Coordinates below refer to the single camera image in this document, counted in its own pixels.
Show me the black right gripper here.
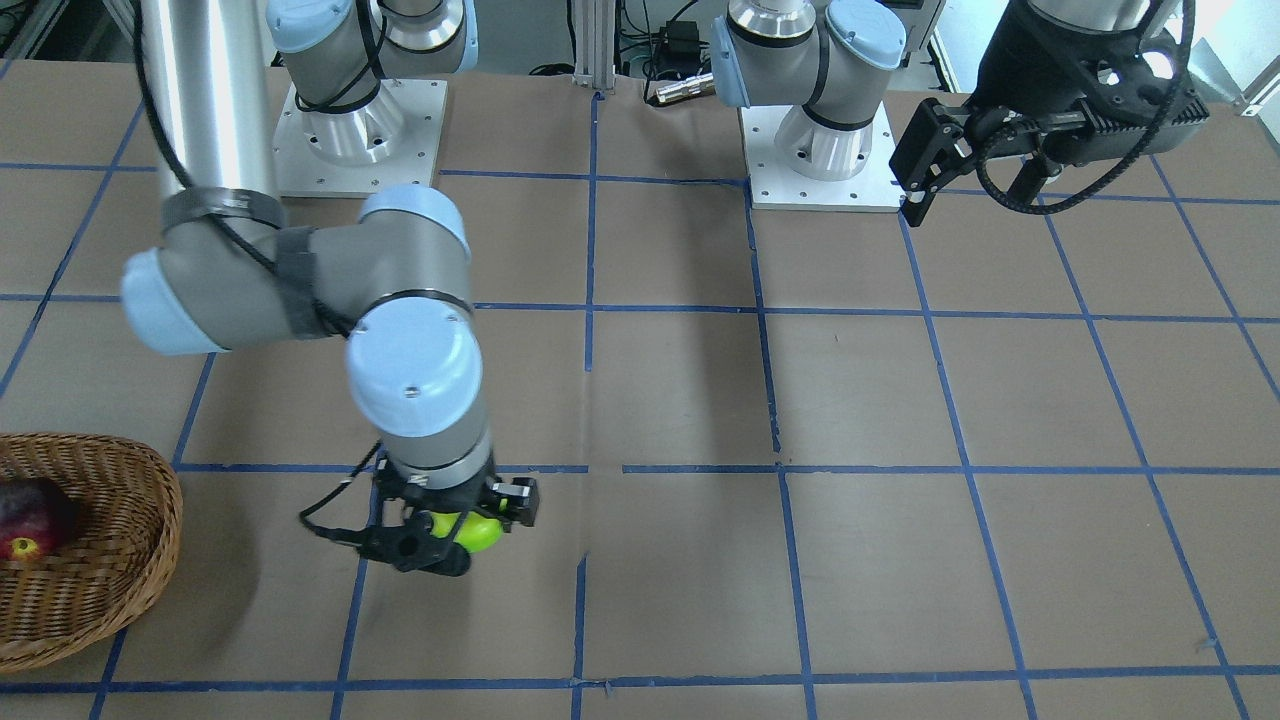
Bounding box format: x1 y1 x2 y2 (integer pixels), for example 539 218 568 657
375 455 541 529

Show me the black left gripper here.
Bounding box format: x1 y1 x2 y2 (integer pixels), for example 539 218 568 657
890 1 1149 211

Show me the green apple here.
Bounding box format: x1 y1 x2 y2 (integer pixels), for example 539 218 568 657
429 512 506 553

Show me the dark red apple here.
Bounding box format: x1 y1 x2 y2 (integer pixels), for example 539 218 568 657
1 478 77 561

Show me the red yellow apple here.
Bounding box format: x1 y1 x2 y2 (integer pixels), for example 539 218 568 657
8 536 46 562

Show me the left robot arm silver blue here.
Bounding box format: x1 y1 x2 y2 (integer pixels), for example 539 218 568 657
710 1 1201 225

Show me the woven wicker basket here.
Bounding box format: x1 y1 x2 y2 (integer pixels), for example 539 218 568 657
1 432 183 674

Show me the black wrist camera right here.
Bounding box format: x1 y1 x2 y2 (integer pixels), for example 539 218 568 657
356 510 472 577

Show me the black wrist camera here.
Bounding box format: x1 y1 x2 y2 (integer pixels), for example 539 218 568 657
1062 38 1210 164
356 510 472 577

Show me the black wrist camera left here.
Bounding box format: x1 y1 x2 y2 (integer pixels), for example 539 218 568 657
1062 38 1210 164

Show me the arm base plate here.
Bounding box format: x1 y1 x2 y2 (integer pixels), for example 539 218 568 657
739 104 904 213
271 79 448 199

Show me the aluminium frame post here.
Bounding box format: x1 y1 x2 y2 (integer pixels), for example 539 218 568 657
571 0 617 95

